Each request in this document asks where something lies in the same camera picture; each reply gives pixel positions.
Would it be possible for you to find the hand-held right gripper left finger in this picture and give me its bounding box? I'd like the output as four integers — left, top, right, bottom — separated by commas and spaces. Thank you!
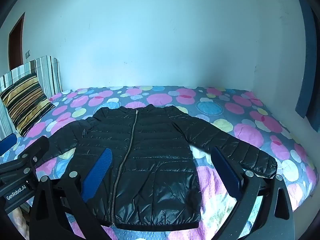
29, 147, 113, 240

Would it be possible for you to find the person's left hand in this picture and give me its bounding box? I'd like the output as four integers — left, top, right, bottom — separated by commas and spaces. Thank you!
11, 202, 31, 233

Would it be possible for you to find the dark brown door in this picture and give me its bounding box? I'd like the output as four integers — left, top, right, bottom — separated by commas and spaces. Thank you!
8, 19, 25, 71

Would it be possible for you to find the black puffer jacket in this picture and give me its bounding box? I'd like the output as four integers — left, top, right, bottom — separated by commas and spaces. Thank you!
37, 104, 278, 230

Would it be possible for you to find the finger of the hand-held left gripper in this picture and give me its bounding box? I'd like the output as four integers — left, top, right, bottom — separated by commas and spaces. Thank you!
15, 136, 50, 171
0, 134, 17, 157

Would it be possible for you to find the dark blue curtain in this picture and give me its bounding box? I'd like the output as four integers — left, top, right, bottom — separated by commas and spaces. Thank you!
294, 0, 320, 133

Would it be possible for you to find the brown yellow striped pillow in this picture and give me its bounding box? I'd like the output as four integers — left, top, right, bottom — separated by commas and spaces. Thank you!
0, 72, 56, 137

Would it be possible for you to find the bed with dotted sheet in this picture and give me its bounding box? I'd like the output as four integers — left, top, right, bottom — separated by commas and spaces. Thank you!
0, 85, 318, 240

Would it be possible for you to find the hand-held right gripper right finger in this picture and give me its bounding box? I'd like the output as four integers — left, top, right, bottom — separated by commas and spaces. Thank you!
211, 146, 294, 240

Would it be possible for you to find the grey striped headboard cushion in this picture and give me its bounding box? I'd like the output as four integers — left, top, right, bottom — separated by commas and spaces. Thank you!
0, 56, 63, 140

